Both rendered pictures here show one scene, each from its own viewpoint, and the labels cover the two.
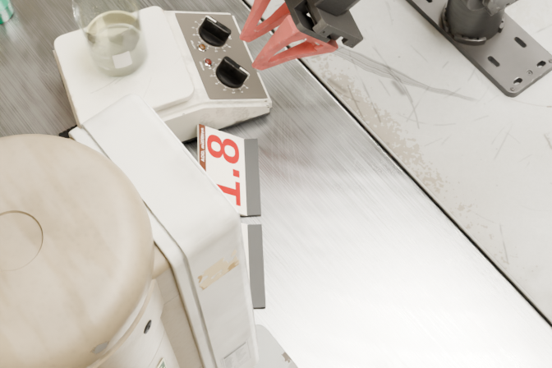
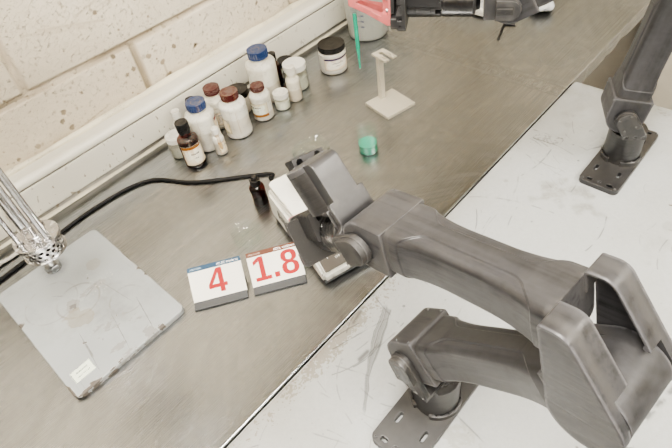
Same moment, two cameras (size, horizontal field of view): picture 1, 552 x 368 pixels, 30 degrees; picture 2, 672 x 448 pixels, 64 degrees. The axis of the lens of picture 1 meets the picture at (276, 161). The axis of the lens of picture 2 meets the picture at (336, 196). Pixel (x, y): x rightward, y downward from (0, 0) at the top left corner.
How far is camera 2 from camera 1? 80 cm
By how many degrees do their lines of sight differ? 49
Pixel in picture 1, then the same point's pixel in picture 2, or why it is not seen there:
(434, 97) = (360, 381)
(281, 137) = (311, 294)
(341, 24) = (302, 242)
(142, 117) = not seen: outside the picture
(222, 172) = (273, 264)
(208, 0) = not seen: hidden behind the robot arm
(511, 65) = (398, 432)
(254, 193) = (268, 288)
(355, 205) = (266, 345)
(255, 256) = (226, 298)
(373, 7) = not seen: hidden behind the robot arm
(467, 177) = (295, 415)
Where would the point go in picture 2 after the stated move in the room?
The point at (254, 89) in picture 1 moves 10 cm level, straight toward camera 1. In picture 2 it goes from (328, 262) to (268, 279)
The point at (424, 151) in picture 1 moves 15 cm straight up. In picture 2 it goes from (313, 381) to (295, 325)
